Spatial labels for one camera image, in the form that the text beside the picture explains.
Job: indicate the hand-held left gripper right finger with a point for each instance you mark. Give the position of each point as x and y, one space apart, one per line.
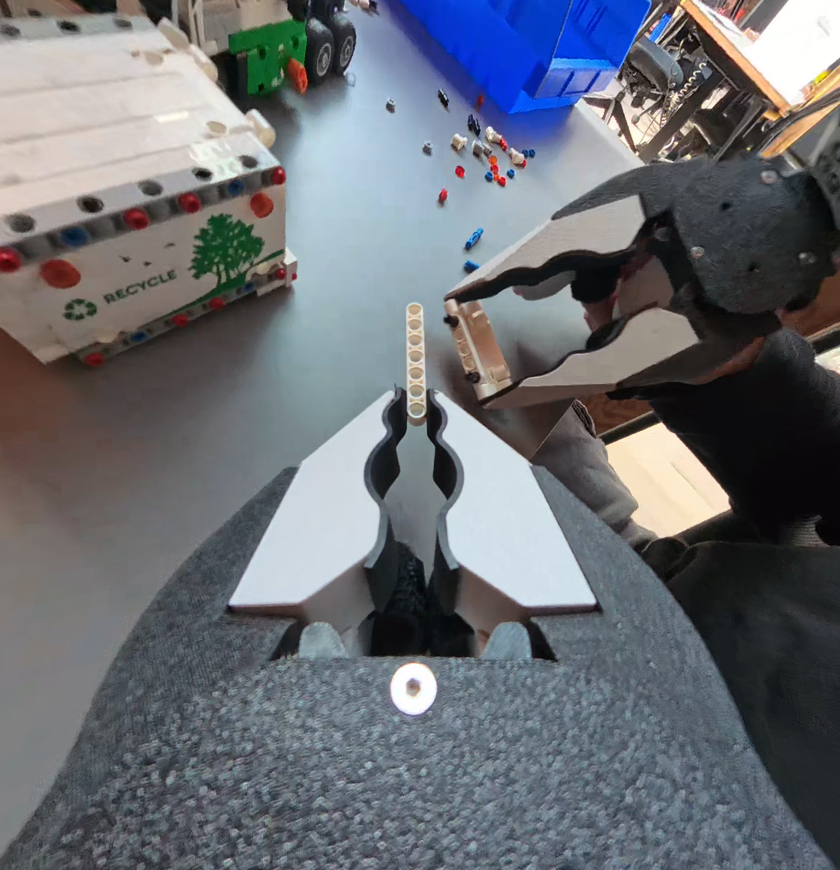
515 537

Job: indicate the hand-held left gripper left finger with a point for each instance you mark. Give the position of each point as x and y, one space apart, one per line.
311 530

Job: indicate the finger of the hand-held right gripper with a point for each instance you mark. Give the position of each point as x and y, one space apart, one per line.
630 357
576 234

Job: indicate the tan lego assembly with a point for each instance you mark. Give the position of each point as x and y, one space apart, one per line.
484 346

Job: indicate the white lego beam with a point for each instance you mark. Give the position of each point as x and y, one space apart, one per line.
416 353

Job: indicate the person's right forearm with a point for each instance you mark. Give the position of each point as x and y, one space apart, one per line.
766 442

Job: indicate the blue lego pin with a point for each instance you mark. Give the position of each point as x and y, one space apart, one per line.
473 238

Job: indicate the scattered small lego pieces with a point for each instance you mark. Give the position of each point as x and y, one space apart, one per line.
459 141

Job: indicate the green white lego truck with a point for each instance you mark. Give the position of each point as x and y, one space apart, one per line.
270 47

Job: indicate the white lego recycling container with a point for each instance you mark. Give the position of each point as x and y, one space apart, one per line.
120 136

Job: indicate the person's right hand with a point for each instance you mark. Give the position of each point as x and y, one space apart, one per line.
600 314

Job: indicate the black office chair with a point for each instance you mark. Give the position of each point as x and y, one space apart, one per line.
654 64

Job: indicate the wooden desk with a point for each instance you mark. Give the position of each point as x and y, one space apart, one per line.
719 41

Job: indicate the blue plastic bin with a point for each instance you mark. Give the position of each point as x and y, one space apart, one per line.
501 41

